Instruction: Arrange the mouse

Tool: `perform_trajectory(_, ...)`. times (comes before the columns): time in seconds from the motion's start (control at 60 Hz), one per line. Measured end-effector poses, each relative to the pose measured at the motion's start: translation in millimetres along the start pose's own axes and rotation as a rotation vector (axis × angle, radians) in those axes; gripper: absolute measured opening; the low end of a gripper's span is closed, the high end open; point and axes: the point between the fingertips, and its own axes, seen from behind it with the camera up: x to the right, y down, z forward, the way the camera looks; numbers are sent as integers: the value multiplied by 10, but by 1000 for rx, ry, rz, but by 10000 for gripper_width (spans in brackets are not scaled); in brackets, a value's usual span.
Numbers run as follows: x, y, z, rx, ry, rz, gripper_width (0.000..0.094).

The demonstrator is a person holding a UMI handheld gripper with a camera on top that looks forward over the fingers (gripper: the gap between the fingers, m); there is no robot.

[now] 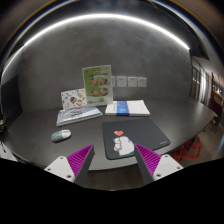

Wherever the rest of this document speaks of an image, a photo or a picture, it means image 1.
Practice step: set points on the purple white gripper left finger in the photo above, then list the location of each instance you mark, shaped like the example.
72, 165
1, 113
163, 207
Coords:
73, 168

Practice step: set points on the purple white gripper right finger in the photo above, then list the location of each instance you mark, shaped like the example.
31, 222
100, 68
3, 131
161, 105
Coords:
154, 166

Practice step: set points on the green white computer mouse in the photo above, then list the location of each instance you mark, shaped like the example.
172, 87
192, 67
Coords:
60, 135

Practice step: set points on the black mouse pad with paw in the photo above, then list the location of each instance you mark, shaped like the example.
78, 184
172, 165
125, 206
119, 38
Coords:
120, 137

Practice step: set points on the grey patterned book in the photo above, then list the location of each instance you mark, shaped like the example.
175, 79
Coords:
77, 115

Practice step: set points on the white book with blue band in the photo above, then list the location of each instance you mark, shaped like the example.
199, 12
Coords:
127, 108

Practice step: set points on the small illustrated white card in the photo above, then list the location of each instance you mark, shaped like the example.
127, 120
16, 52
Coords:
73, 98

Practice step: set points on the green menu sign stand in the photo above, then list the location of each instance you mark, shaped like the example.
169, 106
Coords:
98, 85

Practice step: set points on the black monitor at left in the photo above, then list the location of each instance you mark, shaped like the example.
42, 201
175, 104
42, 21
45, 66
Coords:
10, 101

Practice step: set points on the curved ceiling light strip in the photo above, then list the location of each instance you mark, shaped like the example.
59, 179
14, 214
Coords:
55, 55

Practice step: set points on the red metal frame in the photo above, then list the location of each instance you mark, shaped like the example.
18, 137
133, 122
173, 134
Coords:
189, 150

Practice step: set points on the white wall switch plate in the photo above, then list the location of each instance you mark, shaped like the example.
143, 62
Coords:
121, 81
142, 82
132, 81
113, 80

